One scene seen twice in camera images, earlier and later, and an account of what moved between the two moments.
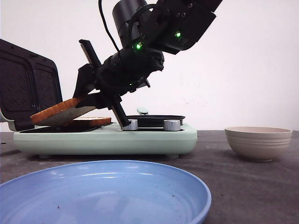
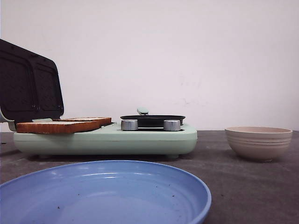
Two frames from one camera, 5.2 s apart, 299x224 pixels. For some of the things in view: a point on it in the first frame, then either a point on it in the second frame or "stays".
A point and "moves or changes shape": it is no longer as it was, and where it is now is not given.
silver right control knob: x=172 y=125 stays
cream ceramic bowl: x=259 y=143 stays
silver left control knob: x=133 y=125 stays
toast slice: x=90 y=121 moves or changes shape
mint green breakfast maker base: x=106 y=140 stays
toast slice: x=69 y=104 -> x=56 y=127
